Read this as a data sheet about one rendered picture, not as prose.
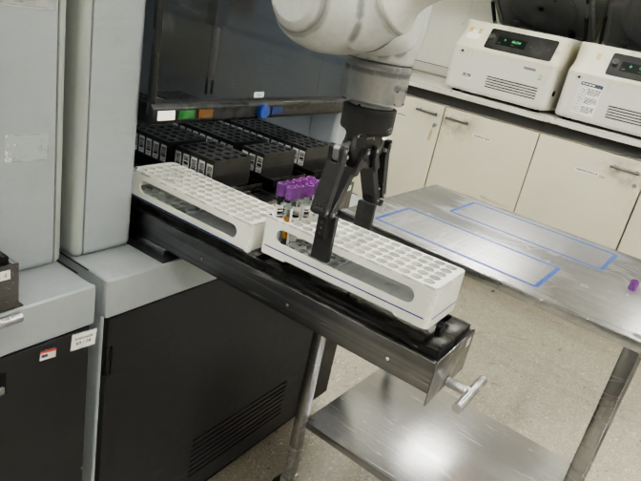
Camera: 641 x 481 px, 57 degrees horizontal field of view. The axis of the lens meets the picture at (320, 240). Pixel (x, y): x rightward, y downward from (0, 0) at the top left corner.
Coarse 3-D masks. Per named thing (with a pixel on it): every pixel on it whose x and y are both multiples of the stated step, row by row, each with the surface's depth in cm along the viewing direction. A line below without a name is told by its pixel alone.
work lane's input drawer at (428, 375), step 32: (160, 224) 102; (192, 256) 99; (224, 256) 95; (256, 256) 93; (256, 288) 92; (288, 288) 88; (320, 288) 90; (320, 320) 86; (352, 320) 83; (384, 320) 85; (448, 320) 86; (352, 352) 84; (384, 352) 81; (416, 352) 78; (448, 352) 79; (416, 384) 79; (448, 384) 83; (480, 384) 84
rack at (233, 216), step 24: (144, 168) 108; (168, 168) 110; (144, 192) 108; (168, 192) 102; (192, 192) 101; (216, 192) 103; (240, 192) 106; (192, 216) 106; (216, 216) 108; (240, 216) 96; (264, 216) 98; (240, 240) 94
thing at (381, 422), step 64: (448, 192) 150; (448, 256) 109; (512, 256) 115; (576, 256) 123; (576, 320) 96; (640, 320) 98; (384, 384) 162; (384, 448) 138; (448, 448) 142; (512, 448) 147
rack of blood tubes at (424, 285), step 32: (288, 224) 88; (352, 224) 93; (352, 256) 83; (384, 256) 84; (416, 256) 86; (352, 288) 84; (384, 288) 87; (416, 288) 78; (448, 288) 80; (416, 320) 79
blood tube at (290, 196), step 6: (288, 186) 88; (294, 186) 88; (288, 192) 87; (294, 192) 87; (288, 198) 88; (294, 198) 88; (288, 204) 88; (288, 210) 88; (288, 216) 89; (282, 234) 90; (288, 234) 90; (282, 240) 90; (288, 240) 91
